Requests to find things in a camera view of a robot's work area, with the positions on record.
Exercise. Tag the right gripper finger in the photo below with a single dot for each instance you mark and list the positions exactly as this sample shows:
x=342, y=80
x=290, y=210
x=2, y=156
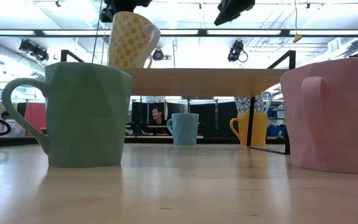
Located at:
x=233, y=9

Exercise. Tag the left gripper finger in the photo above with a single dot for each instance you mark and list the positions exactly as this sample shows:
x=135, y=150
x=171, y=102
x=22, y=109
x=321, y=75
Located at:
x=106, y=15

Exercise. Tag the white mug yellow dot pattern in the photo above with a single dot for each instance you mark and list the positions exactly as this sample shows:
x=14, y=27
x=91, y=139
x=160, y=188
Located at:
x=132, y=40

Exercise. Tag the white mug blue floral pattern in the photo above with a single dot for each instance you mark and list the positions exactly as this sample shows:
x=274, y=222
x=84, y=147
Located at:
x=242, y=105

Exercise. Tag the green faceted mug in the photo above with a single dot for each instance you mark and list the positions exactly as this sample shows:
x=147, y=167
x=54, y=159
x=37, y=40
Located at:
x=85, y=118

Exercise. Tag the yellow faceted mug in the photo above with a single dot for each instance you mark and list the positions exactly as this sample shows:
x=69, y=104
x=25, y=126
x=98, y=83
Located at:
x=242, y=129

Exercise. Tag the blue faceted mug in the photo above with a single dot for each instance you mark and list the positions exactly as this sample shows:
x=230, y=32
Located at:
x=185, y=129

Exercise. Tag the pink faceted mug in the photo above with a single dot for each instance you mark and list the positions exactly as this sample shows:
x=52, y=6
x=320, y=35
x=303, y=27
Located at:
x=346, y=118

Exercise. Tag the black stage light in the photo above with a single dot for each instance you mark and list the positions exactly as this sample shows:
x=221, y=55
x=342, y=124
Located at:
x=236, y=49
x=33, y=49
x=158, y=54

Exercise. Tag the wooden shelf black metal legs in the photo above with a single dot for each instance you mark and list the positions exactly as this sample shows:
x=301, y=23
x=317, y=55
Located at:
x=204, y=82

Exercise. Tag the blue storage bin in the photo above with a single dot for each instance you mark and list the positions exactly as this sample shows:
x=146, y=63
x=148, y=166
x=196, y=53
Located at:
x=275, y=130
x=277, y=113

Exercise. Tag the black partition curtain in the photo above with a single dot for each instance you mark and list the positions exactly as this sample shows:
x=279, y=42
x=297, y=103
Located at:
x=210, y=121

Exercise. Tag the person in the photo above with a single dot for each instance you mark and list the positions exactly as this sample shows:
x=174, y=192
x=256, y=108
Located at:
x=158, y=119
x=12, y=127

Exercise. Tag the orange partition panel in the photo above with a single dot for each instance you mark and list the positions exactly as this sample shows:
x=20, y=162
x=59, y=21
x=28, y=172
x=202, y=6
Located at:
x=36, y=118

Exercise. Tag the black aluminium table frame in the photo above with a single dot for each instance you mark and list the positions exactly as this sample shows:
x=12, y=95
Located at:
x=213, y=140

